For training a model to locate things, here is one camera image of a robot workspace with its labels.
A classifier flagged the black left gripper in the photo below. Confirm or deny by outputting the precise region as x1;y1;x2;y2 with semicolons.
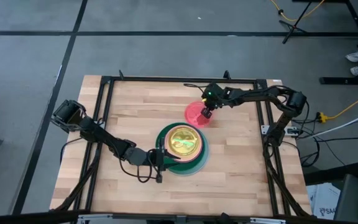
149;148;182;184

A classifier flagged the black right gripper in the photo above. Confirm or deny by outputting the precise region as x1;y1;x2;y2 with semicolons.
200;82;228;119

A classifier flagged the red translucent small plate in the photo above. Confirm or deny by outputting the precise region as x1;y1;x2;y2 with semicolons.
184;100;218;129

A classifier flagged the peach plastic plate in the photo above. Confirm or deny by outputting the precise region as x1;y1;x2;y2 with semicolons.
168;126;203;157

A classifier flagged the dark green large plate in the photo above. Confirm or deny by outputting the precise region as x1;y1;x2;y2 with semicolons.
155;121;208;174

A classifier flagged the pale mint large plate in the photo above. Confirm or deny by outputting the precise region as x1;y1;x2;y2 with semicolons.
155;124;210;177

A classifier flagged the black tripod stand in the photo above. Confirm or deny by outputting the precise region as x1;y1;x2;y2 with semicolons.
278;0;314;45

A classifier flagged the black stand base bar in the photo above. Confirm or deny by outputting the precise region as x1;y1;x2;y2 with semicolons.
319;77;358;86

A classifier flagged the white printed box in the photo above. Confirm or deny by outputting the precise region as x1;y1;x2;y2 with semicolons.
306;182;342;220

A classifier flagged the dark grey case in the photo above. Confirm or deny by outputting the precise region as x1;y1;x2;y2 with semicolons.
333;173;358;224

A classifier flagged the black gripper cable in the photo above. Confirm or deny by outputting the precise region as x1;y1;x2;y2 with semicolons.
117;148;163;184
183;82;211;91

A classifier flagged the black aluminium table frame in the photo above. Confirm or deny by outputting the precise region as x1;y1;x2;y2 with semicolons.
50;70;312;224

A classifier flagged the black floor cable bundle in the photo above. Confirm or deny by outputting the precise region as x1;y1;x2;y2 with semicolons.
290;118;358;169

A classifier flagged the yellow extension cable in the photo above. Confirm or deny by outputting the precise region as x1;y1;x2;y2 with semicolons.
316;88;358;124
270;0;326;22

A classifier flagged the white cable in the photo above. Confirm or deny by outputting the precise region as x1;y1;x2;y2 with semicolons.
303;105;358;139

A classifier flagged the black desk frame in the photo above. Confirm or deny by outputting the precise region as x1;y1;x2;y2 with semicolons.
291;0;358;39

